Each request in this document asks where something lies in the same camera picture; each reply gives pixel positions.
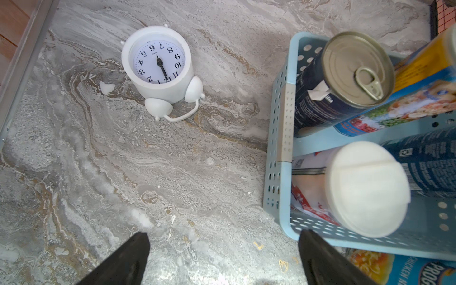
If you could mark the light blue plastic basket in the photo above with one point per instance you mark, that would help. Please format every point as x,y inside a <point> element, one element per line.
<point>429,229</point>

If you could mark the small white alarm clock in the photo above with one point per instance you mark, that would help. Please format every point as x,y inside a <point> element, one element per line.
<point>158,61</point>

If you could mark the blue Progresso soup can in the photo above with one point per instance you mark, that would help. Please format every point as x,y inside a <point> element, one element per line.
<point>391,269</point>

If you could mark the black wire desk organizer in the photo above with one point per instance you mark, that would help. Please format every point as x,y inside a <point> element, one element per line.
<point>442,16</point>

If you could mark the blue can silver top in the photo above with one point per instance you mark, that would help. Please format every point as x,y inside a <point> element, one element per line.
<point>429,161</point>

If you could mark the red white can white lid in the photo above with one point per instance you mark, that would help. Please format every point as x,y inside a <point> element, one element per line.
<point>359,186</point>

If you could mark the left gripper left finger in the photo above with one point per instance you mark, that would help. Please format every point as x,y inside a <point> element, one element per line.
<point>126,266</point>

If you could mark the colourful can white lid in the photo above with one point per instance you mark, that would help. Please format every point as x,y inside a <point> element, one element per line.
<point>425,85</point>

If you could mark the dark blue gold-top can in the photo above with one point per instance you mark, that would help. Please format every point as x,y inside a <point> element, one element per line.
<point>353,73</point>

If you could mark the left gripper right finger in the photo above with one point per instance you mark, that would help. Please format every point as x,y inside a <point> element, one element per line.
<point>323,265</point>

